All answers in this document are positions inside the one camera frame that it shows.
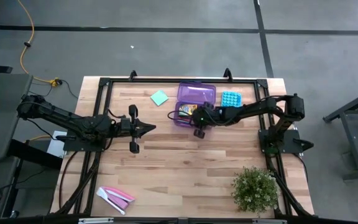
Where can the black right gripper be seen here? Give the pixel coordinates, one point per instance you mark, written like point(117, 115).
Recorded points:
point(202, 116)

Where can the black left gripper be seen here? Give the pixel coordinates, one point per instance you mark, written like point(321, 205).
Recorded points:
point(126, 126)

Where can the yellow green crayon box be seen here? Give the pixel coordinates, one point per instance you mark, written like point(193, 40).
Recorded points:
point(187, 109)

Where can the purple plastic pencil case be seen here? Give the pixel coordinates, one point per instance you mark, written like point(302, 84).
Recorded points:
point(197, 92)

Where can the light blue sticky note pad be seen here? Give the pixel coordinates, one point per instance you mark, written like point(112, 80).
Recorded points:
point(159, 97)

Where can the small green potted plant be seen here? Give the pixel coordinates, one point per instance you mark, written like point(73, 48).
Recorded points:
point(255, 189)

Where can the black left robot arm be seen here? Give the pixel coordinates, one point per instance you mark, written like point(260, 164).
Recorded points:
point(73, 121)

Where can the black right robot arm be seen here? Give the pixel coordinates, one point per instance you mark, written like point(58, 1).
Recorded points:
point(259, 107)

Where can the blue calculator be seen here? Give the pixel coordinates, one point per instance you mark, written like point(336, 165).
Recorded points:
point(231, 99)

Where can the pink and white stapler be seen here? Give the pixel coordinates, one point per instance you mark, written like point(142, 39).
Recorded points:
point(117, 197)

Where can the white box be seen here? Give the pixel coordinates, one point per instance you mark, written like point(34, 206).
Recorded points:
point(54, 149)

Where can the gray side table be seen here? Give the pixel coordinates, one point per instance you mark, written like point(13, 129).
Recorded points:
point(2, 130)

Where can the dark metal stand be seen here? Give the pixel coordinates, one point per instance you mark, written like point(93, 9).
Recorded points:
point(356, 149)

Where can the black metal table frame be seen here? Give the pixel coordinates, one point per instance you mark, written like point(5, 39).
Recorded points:
point(154, 80)

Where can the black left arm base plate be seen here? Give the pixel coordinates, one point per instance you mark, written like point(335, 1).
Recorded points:
point(82, 148)

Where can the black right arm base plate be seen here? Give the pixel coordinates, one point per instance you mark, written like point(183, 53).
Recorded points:
point(291, 144)

